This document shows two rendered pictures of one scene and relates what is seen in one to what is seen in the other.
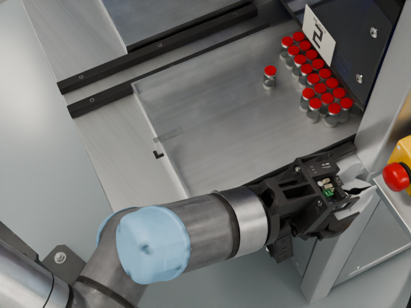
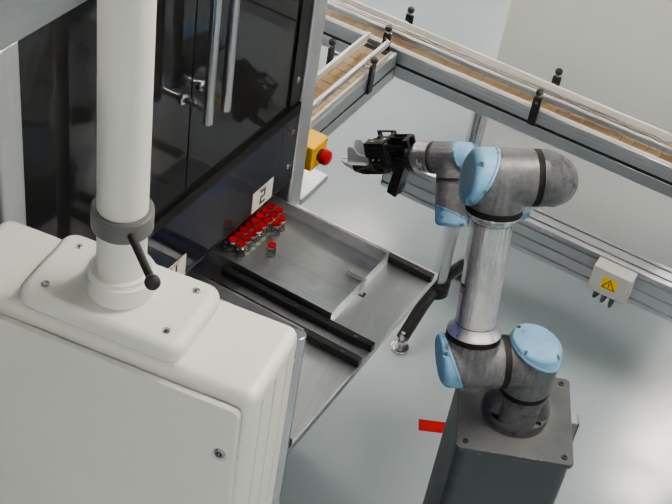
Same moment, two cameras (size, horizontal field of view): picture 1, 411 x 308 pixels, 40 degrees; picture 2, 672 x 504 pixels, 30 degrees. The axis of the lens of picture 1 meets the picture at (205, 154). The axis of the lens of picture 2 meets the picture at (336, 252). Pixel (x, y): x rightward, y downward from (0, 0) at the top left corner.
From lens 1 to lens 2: 276 cm
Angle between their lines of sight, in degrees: 71
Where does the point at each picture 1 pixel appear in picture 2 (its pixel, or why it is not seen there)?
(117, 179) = (394, 306)
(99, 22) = not seen: hidden behind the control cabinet
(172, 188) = (378, 279)
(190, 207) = (443, 146)
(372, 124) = (297, 173)
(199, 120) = (323, 283)
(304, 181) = (389, 140)
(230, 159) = (338, 259)
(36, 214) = not seen: outside the picture
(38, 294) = not seen: hidden behind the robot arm
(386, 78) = (301, 138)
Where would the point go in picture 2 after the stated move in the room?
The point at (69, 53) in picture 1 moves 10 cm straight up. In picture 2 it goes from (324, 377) to (330, 344)
